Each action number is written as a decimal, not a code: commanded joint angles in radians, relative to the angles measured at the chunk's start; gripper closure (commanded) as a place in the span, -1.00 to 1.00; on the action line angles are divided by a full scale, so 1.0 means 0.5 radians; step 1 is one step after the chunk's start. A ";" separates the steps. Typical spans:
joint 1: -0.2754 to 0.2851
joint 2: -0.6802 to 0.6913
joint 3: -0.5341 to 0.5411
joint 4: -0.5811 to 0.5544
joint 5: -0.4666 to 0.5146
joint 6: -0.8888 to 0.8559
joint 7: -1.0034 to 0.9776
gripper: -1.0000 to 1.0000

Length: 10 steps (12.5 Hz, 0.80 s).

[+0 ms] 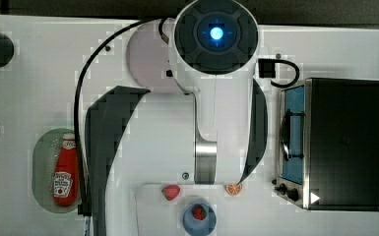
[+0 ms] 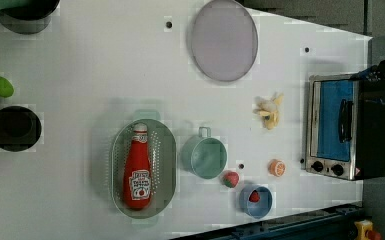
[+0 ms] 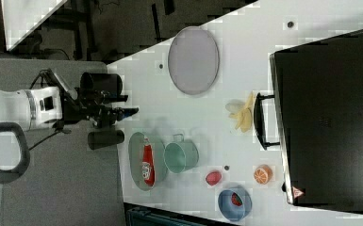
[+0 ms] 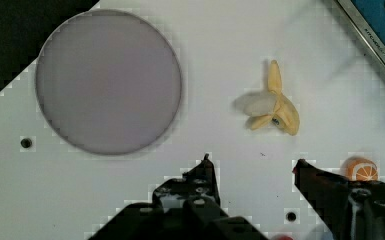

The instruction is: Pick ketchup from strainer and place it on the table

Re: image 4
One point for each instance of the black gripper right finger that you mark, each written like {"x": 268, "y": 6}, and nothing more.
{"x": 352, "y": 210}

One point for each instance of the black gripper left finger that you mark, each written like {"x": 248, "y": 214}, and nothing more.
{"x": 185, "y": 208}

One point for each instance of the round purple plate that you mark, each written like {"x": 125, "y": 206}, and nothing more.
{"x": 108, "y": 82}

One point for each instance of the silver toaster oven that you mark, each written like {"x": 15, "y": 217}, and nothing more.
{"x": 367, "y": 19}

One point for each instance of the plush red ketchup bottle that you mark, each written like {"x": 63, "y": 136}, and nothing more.
{"x": 281, "y": 237}

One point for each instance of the plush orange half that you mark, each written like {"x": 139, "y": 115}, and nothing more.
{"x": 361, "y": 169}

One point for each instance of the plush peeled banana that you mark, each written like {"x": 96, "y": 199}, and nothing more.
{"x": 270, "y": 105}

